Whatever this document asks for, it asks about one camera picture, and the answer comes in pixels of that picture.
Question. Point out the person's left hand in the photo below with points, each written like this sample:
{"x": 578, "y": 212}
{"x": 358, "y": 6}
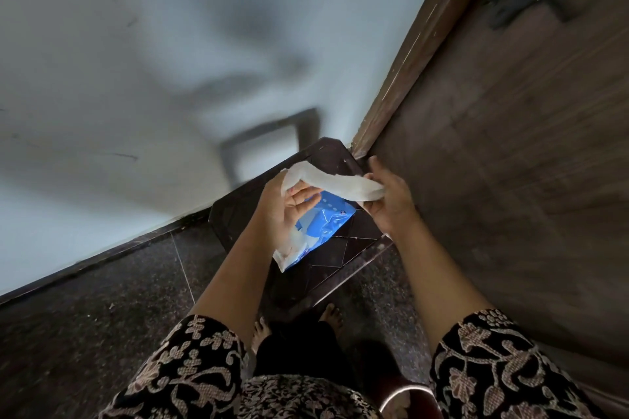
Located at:
{"x": 275, "y": 212}

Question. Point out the person's right hand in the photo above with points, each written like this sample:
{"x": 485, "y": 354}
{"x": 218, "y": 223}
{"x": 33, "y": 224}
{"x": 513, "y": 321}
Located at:
{"x": 395, "y": 207}

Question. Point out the person's right thumb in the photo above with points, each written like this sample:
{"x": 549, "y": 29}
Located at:
{"x": 377, "y": 169}

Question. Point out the person's left fingers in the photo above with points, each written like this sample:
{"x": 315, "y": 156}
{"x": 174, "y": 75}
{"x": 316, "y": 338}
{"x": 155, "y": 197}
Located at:
{"x": 304, "y": 197}

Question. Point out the white wet wipe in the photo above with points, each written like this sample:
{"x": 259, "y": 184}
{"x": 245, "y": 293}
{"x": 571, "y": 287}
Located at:
{"x": 334, "y": 185}

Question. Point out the person's left forearm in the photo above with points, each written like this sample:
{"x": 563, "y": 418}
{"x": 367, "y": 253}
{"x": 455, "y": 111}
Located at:
{"x": 236, "y": 281}

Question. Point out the person's right forearm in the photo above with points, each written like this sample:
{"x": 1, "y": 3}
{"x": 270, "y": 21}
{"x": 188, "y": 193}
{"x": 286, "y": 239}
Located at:
{"x": 435, "y": 281}

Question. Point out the blue wet wipes packet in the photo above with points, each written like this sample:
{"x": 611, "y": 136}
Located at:
{"x": 327, "y": 224}

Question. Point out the dark brown plastic stool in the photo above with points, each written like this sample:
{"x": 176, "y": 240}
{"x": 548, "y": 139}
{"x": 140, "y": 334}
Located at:
{"x": 339, "y": 256}

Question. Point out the person's right foot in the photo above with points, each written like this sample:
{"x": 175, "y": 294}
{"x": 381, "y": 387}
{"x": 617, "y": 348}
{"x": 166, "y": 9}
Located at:
{"x": 332, "y": 316}

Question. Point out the person's foot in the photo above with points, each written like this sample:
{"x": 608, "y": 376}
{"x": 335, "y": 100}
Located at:
{"x": 259, "y": 333}
{"x": 332, "y": 316}

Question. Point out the brown wooden door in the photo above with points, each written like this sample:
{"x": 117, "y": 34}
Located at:
{"x": 516, "y": 163}

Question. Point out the person's left foot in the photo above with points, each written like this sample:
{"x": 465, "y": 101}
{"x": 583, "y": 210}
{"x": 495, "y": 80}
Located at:
{"x": 259, "y": 333}

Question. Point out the black trousers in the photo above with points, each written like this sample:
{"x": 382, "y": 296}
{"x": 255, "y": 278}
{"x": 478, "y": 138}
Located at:
{"x": 304, "y": 350}

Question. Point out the black floral dress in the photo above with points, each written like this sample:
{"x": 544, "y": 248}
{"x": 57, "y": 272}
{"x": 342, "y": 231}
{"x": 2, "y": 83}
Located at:
{"x": 191, "y": 374}

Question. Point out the brown round vessel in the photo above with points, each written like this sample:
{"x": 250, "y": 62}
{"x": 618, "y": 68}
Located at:
{"x": 410, "y": 401}

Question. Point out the brown wooden door frame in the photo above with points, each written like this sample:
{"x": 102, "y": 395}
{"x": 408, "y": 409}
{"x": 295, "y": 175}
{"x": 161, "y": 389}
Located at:
{"x": 422, "y": 45}

